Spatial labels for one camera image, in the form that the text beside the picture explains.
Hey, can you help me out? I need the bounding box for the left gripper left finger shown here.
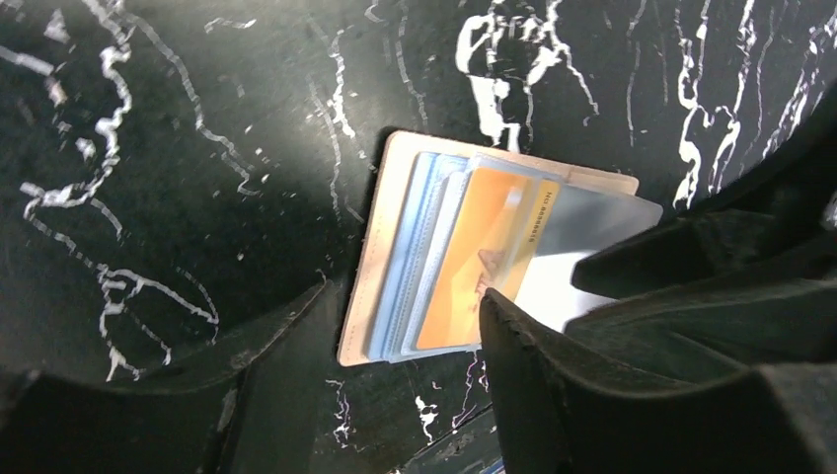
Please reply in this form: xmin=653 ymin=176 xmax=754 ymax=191
xmin=1 ymin=281 xmax=337 ymax=473

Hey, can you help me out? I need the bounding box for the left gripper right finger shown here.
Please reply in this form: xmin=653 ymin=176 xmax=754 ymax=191
xmin=480 ymin=290 xmax=836 ymax=473

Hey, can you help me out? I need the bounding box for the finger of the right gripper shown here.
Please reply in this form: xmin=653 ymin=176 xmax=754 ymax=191
xmin=571 ymin=88 xmax=836 ymax=299
xmin=565 ymin=261 xmax=836 ymax=383

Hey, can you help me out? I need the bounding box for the silver card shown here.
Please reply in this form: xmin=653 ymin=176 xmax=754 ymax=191
xmin=514 ymin=186 xmax=663 ymax=332

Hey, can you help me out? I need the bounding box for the gold card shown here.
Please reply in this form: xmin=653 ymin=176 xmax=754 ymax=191
xmin=416 ymin=168 xmax=563 ymax=351

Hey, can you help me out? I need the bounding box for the beige leather card holder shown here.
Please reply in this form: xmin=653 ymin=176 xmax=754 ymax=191
xmin=337 ymin=130 xmax=640 ymax=367

